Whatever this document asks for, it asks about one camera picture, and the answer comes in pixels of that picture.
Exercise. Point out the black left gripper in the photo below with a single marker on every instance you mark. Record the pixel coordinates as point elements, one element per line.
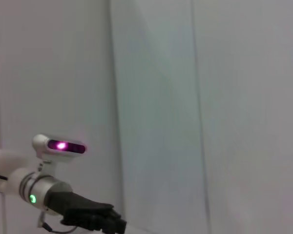
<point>80,207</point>

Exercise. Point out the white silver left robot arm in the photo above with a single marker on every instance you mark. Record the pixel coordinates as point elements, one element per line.
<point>22,180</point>

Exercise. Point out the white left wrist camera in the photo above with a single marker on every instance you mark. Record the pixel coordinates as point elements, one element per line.
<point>61,147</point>

